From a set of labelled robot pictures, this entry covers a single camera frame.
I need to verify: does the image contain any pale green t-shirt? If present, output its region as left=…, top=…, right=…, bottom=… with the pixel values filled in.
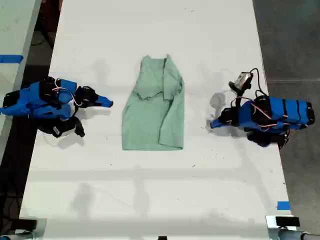
left=121, top=53, right=186, bottom=152

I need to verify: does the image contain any long blue tape strip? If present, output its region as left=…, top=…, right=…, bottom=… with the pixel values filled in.
left=0, top=54, right=24, bottom=64

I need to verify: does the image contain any white side table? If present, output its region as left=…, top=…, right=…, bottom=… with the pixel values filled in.
left=0, top=0, right=43, bottom=161

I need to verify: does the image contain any short blue tape piece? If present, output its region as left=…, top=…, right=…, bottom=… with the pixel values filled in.
left=276, top=200, right=292, bottom=211

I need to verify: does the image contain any small black box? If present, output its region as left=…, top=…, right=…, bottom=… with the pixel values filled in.
left=17, top=219, right=38, bottom=230
left=275, top=216, right=301, bottom=227

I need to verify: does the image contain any grey metal pole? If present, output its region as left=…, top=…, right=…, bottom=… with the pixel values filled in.
left=0, top=231, right=35, bottom=240
left=276, top=227, right=320, bottom=240

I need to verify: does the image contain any red white arm wire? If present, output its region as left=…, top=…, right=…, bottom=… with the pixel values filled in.
left=230, top=96, right=291, bottom=133
left=52, top=78, right=84, bottom=108

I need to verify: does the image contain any black camera stalk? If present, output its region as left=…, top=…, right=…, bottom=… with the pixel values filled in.
left=234, top=89, right=245, bottom=107
left=71, top=116, right=86, bottom=138

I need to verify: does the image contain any silver black camera box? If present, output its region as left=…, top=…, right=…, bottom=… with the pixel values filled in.
left=229, top=71, right=252, bottom=95

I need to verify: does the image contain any black camera box white label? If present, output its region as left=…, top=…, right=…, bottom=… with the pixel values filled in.
left=37, top=117, right=76, bottom=139

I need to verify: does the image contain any black camera cable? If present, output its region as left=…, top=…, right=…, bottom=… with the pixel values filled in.
left=249, top=67, right=266, bottom=97

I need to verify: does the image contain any black floor cable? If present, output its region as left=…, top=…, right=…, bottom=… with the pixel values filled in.
left=31, top=23, right=55, bottom=49

